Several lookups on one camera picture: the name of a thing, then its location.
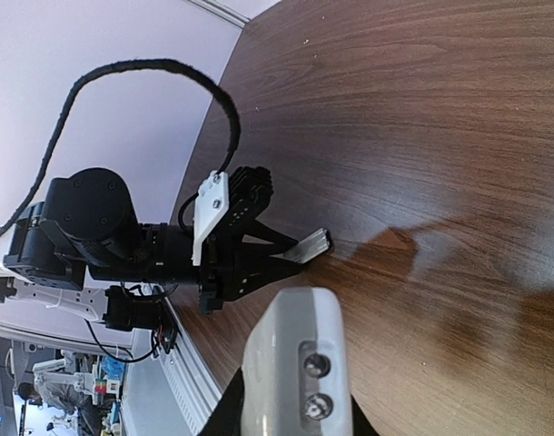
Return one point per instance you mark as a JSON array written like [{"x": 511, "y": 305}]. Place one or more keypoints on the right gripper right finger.
[{"x": 361, "y": 426}]

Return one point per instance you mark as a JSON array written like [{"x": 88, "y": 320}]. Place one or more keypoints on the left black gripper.
[{"x": 165, "y": 256}]

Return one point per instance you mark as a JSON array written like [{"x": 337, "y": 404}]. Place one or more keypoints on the white remote control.
[{"x": 294, "y": 368}]

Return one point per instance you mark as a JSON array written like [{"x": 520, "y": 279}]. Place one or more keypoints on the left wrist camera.
[{"x": 217, "y": 194}]

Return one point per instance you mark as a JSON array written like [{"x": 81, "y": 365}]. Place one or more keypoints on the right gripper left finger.
[{"x": 225, "y": 419}]

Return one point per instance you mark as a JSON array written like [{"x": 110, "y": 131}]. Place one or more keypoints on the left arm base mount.
[{"x": 128, "y": 309}]

